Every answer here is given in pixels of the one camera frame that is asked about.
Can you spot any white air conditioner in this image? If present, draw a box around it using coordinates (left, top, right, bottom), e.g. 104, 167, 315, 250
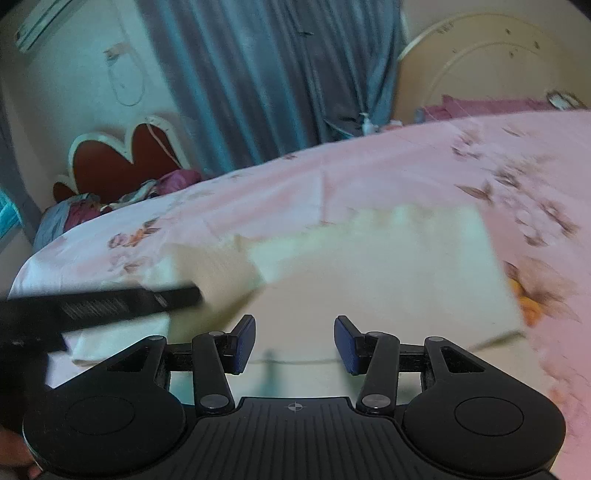
14, 0, 89, 52

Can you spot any magenta blanket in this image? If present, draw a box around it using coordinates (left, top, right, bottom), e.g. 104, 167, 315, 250
414, 94, 557, 123

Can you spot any pink floral bedsheet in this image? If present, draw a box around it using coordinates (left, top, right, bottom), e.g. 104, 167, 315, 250
8, 108, 591, 480

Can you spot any maroon pillow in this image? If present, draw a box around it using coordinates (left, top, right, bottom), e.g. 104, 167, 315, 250
151, 168, 205, 195

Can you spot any white small cloth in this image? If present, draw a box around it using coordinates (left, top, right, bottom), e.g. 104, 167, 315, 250
46, 203, 527, 407

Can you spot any wall hook with cord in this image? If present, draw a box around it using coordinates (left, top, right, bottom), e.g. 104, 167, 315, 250
102, 42, 145, 108

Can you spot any person's left hand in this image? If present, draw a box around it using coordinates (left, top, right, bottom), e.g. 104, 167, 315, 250
0, 425, 43, 480

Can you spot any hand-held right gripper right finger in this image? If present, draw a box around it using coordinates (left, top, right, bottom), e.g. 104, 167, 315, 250
333, 315, 491, 416

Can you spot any dark patterned cushion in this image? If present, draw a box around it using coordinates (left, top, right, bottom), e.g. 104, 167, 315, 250
547, 91, 581, 110

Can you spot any red heart-shaped headboard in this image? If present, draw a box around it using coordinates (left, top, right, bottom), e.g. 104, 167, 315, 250
52, 113, 197, 205

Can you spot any cream round board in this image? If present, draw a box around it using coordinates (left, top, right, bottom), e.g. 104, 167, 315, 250
392, 13, 591, 125

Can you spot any blue-grey curtain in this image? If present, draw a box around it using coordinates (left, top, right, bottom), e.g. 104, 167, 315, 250
136, 0, 409, 178

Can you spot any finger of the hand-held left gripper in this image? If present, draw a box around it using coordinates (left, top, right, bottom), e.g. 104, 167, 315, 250
139, 285, 205, 312

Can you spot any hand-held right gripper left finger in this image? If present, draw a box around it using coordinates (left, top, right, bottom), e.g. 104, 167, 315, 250
90, 315, 257, 416

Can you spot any floral patterned cloth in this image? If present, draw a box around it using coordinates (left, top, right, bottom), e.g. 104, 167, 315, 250
98, 179, 161, 214

